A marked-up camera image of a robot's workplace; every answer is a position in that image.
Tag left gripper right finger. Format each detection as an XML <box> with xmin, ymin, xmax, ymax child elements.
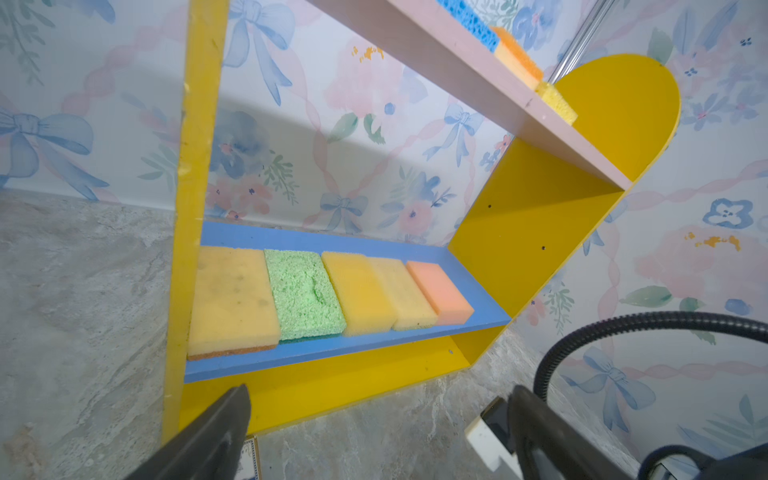
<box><xmin>506</xmin><ymin>385</ymin><xmax>629</xmax><ymax>479</ymax></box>

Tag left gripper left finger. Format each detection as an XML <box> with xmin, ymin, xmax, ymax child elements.
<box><xmin>128</xmin><ymin>385</ymin><xmax>251</xmax><ymax>480</ymax></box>

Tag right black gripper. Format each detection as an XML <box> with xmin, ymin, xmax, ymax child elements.
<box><xmin>635</xmin><ymin>442</ymin><xmax>768</xmax><ymax>480</ymax></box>

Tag dull yellow sponge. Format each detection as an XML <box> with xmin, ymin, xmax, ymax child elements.
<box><xmin>187</xmin><ymin>246</ymin><xmax>281</xmax><ymax>361</ymax></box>

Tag light orange sponge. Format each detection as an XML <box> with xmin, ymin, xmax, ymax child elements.
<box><xmin>406</xmin><ymin>261</ymin><xmax>474</xmax><ymax>326</ymax></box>

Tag green sponge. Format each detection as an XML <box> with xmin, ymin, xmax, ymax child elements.
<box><xmin>264</xmin><ymin>250</ymin><xmax>347</xmax><ymax>343</ymax></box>

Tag tan yellow sponge front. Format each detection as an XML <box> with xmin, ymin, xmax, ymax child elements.
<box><xmin>368</xmin><ymin>257</ymin><xmax>438</xmax><ymax>331</ymax></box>

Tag deep yellow sponge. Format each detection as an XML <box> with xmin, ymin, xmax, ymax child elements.
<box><xmin>321</xmin><ymin>251</ymin><xmax>396</xmax><ymax>337</ymax></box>

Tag bright yellow sponge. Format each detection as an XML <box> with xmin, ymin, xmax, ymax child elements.
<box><xmin>535</xmin><ymin>81</ymin><xmax>578</xmax><ymax>125</ymax></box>

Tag dark orange sponge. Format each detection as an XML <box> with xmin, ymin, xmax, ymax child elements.
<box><xmin>491</xmin><ymin>27</ymin><xmax>543</xmax><ymax>90</ymax></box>

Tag blue sponge front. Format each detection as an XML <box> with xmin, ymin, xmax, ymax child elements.
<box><xmin>437</xmin><ymin>0</ymin><xmax>500</xmax><ymax>53</ymax></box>

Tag yellow shelf pink blue boards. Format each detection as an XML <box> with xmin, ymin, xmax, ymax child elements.
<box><xmin>162</xmin><ymin>1</ymin><xmax>681</xmax><ymax>441</ymax></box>

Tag playing card box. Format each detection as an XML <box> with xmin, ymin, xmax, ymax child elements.
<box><xmin>234</xmin><ymin>436</ymin><xmax>261</xmax><ymax>480</ymax></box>

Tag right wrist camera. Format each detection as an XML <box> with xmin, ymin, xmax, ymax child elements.
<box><xmin>464</xmin><ymin>397</ymin><xmax>523</xmax><ymax>480</ymax></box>

